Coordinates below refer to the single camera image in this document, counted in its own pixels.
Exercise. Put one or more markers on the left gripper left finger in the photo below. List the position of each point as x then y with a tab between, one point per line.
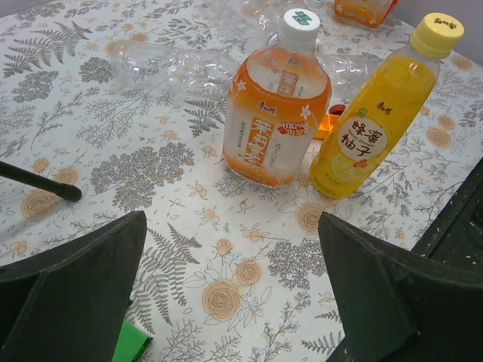
68	303

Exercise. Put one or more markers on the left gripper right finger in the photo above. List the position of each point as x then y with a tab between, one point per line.
396	305

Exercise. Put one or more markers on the crushed orange label bottle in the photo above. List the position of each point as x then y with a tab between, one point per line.
369	13

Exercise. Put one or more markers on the yellow juice bottle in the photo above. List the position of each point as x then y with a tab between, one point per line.
384	108

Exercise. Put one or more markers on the clear bottle white cap lower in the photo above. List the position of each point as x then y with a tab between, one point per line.
348	73

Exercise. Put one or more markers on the clear bottle white cap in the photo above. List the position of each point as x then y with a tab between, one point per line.
348	73
167	68

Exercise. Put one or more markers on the clear bottle white cap centre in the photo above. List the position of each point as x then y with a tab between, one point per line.
167	68

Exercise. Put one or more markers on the clear bottle blue cap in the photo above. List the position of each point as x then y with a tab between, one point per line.
263	17

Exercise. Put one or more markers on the green blue toy block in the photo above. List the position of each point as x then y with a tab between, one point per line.
132	343

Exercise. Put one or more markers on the floral patterned table mat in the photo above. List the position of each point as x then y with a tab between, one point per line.
231	270

